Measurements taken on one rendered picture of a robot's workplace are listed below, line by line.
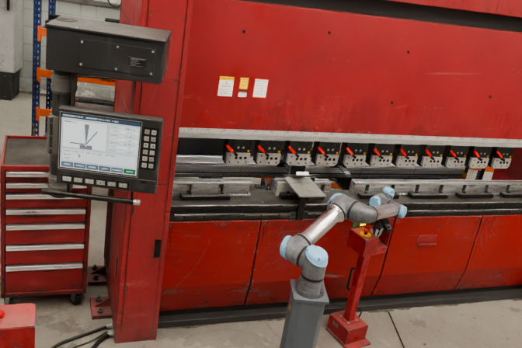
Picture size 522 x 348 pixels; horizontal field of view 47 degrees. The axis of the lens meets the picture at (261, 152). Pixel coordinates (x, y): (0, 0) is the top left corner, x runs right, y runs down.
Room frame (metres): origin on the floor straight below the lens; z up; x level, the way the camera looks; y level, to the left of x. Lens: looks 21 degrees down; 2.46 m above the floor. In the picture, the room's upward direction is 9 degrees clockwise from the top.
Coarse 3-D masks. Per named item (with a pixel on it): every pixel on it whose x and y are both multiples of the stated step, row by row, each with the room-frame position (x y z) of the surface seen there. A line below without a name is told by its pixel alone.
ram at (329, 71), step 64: (192, 64) 3.22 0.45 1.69; (256, 64) 3.36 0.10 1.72; (320, 64) 3.51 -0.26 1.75; (384, 64) 3.67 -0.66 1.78; (448, 64) 3.85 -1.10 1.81; (512, 64) 4.03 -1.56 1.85; (256, 128) 3.38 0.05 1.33; (320, 128) 3.54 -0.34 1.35; (384, 128) 3.71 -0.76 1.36; (448, 128) 3.90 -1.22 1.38; (512, 128) 4.10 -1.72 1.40
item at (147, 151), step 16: (64, 112) 2.42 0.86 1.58; (80, 112) 2.43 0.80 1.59; (96, 112) 2.44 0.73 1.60; (112, 112) 2.48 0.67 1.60; (144, 128) 2.46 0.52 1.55; (160, 128) 2.47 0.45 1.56; (144, 144) 2.46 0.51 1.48; (160, 144) 2.47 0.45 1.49; (144, 160) 2.46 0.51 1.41; (64, 176) 2.42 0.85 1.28; (80, 176) 2.43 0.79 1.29; (96, 176) 2.44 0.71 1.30; (112, 176) 2.45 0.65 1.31; (128, 176) 2.45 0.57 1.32; (144, 176) 2.46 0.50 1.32; (144, 192) 2.46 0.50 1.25
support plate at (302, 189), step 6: (288, 180) 3.46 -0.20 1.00; (294, 180) 3.48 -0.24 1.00; (300, 180) 3.49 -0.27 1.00; (306, 180) 3.51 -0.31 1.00; (294, 186) 3.38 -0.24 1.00; (300, 186) 3.39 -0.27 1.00; (306, 186) 3.41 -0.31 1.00; (312, 186) 3.42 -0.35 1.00; (300, 192) 3.31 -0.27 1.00; (306, 192) 3.32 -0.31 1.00; (312, 192) 3.34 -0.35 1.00; (318, 192) 3.35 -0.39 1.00
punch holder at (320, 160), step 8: (320, 144) 3.55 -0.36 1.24; (328, 144) 3.57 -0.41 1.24; (336, 144) 3.59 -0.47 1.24; (312, 152) 3.62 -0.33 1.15; (320, 152) 3.55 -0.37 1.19; (328, 152) 3.57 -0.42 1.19; (312, 160) 3.60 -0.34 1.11; (320, 160) 3.55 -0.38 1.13; (328, 160) 3.57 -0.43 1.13; (336, 160) 3.59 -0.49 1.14
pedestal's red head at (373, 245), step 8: (352, 224) 3.38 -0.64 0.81; (368, 224) 3.46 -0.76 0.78; (352, 232) 3.36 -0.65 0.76; (384, 232) 3.40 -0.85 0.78; (352, 240) 3.34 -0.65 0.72; (360, 240) 3.29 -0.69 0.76; (368, 240) 3.26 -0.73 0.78; (376, 240) 3.30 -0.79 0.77; (384, 240) 3.39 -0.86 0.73; (352, 248) 3.33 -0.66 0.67; (360, 248) 3.27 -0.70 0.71; (368, 248) 3.27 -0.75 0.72; (376, 248) 3.31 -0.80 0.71; (384, 248) 3.35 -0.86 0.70
